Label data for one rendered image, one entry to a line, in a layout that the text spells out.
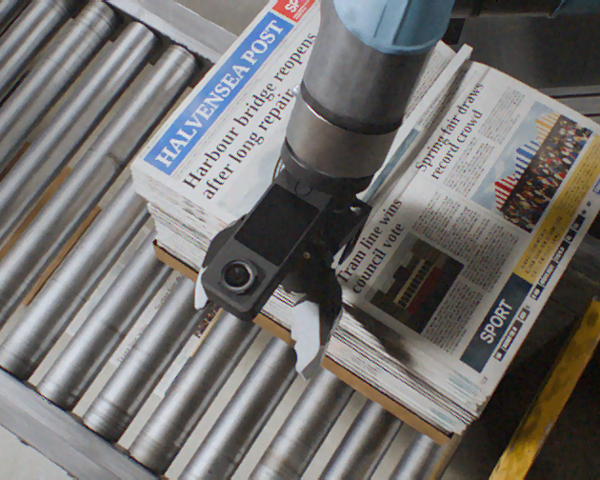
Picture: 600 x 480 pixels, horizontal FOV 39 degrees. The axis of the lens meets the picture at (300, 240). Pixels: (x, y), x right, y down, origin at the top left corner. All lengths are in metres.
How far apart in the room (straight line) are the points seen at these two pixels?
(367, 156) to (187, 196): 0.22
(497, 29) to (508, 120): 1.05
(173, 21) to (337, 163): 0.61
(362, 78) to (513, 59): 1.30
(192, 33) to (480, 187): 0.50
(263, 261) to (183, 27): 0.59
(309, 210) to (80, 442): 0.47
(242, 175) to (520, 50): 1.17
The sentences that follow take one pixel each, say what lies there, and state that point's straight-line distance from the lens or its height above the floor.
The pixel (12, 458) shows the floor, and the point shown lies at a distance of 1.86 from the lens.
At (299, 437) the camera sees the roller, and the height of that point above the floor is 0.80.
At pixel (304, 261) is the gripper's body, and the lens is 0.64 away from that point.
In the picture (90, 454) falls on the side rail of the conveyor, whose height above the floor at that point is 0.80.
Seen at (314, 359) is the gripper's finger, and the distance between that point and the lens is 0.70.
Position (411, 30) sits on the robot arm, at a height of 1.30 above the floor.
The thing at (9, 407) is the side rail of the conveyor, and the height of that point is 0.80.
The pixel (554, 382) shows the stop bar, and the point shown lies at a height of 0.82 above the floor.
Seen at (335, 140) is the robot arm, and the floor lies 1.24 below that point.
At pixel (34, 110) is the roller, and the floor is 0.79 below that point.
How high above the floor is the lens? 1.75
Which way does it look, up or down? 71 degrees down
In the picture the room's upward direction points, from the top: 3 degrees counter-clockwise
